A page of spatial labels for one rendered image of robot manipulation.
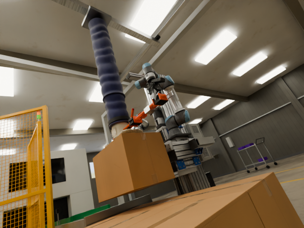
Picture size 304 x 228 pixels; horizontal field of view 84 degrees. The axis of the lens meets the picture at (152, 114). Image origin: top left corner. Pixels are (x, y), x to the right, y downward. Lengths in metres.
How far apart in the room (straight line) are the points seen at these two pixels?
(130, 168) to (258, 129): 11.06
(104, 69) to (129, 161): 1.08
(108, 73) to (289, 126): 10.60
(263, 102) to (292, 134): 2.18
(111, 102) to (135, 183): 0.84
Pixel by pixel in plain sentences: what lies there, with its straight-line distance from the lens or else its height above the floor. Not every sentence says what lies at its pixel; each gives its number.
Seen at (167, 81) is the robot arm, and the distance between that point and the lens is 1.79.
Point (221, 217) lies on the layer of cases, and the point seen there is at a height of 0.52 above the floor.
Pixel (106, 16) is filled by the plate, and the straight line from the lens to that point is 2.64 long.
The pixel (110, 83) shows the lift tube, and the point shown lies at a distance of 1.80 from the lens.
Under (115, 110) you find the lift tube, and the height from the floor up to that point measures 1.41.
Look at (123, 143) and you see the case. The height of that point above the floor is 1.00.
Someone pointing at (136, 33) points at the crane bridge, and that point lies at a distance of 3.06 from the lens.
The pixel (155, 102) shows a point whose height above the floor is 1.19.
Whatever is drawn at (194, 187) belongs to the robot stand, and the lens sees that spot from 1.90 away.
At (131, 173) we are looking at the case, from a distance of 1.21.
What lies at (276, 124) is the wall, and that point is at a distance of 11.68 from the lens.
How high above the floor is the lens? 0.65
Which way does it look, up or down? 23 degrees up
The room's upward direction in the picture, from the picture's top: 18 degrees counter-clockwise
